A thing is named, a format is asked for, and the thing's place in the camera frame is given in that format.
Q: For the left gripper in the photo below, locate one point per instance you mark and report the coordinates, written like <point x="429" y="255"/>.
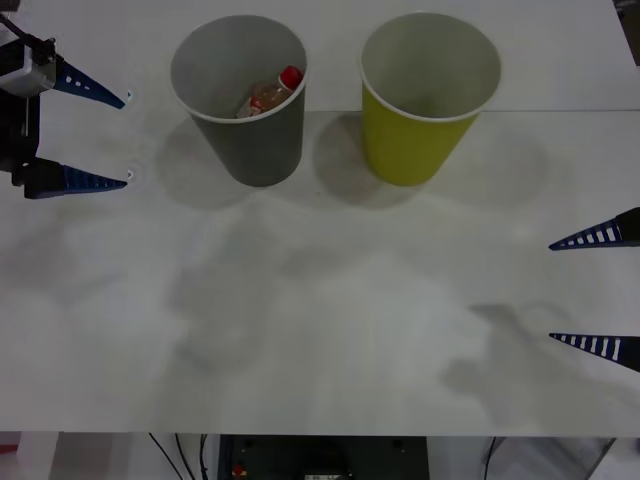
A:
<point x="20" y="130"/>

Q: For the yellow-green plastic bin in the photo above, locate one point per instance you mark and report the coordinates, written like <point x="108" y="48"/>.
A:
<point x="410" y="150"/>

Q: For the red emergency button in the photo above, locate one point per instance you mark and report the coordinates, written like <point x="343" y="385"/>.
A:
<point x="240" y="470"/>

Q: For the plastic bottle with red cap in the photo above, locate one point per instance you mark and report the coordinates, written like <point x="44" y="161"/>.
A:
<point x="270" y="95"/>

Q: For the grey plastic bin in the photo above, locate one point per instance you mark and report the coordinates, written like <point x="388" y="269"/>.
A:
<point x="260" y="150"/>

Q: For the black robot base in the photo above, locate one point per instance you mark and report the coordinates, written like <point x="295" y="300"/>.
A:
<point x="320" y="452"/>

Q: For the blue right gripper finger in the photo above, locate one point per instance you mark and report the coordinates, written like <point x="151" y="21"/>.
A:
<point x="627" y="350"/>
<point x="627" y="227"/>

